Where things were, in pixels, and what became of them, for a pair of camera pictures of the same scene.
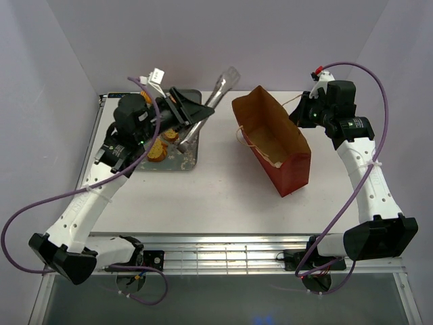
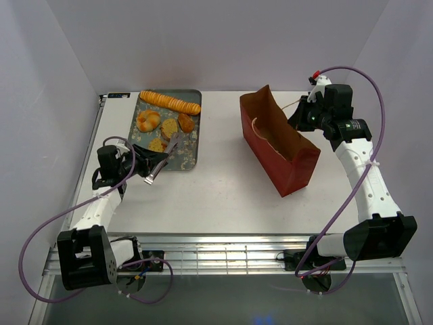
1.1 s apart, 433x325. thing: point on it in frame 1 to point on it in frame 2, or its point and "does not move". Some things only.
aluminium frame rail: x=259 y=253 does not move
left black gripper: x=185 y=112 to x=147 y=159
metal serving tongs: x=224 y=84 to x=150 y=179
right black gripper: x=298 y=116 does not move
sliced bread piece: x=157 y=152 does not move
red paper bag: x=274 y=140 does not move
